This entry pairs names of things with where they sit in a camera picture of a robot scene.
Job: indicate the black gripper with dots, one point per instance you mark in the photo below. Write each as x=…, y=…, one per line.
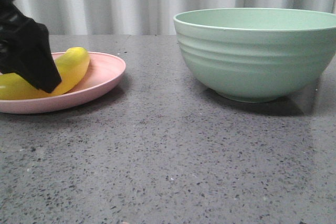
x=25, y=49

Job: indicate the yellow banana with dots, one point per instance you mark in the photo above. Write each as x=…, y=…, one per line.
x=72, y=66

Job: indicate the pink plate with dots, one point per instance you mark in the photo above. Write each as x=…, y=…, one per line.
x=104, y=73

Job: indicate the green ribbed bowl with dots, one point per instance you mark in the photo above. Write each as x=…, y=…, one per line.
x=256, y=54

